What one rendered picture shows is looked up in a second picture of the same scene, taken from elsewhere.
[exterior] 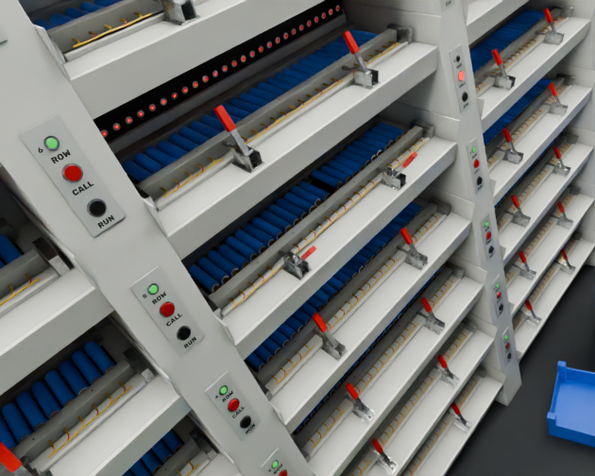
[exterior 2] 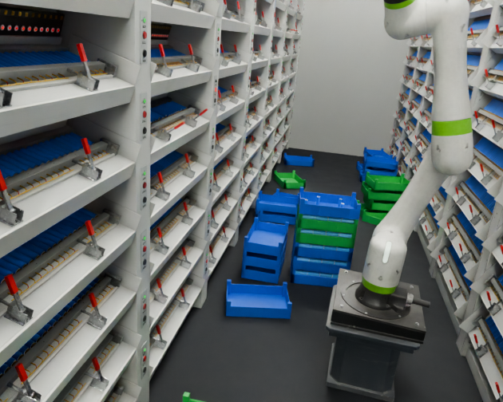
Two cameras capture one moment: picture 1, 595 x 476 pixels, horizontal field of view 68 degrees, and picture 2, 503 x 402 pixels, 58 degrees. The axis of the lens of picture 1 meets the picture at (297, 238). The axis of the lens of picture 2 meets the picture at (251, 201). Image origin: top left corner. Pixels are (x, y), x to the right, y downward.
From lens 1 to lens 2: 1.03 m
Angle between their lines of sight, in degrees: 46
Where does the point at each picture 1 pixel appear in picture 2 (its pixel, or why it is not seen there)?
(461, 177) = (207, 140)
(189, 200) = not seen: hidden behind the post
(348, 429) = (155, 256)
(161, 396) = (125, 160)
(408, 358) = (177, 232)
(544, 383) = (219, 296)
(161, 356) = (136, 135)
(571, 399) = (234, 300)
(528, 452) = (216, 325)
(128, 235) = (145, 72)
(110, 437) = (109, 167)
